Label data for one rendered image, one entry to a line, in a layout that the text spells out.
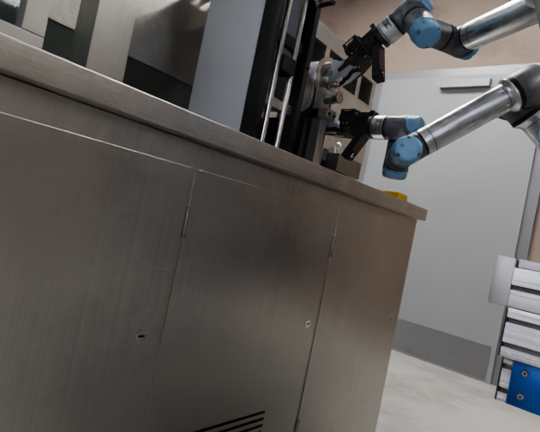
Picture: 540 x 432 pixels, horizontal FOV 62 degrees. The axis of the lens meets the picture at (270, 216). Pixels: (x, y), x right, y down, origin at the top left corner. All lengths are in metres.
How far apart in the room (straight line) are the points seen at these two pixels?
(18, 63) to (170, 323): 0.47
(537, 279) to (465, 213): 2.55
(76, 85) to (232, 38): 0.79
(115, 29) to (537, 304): 1.00
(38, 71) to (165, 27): 0.92
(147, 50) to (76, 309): 0.94
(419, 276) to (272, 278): 2.59
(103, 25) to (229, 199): 0.48
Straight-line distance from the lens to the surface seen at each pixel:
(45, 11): 0.73
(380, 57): 1.47
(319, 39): 2.13
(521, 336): 0.94
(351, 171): 1.65
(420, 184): 3.61
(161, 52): 1.51
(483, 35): 1.38
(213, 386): 0.97
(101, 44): 1.09
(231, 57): 1.37
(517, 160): 3.46
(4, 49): 0.63
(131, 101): 0.70
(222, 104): 1.32
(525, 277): 0.94
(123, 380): 0.82
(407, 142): 1.25
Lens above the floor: 0.75
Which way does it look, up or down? 1 degrees up
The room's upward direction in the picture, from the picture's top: 11 degrees clockwise
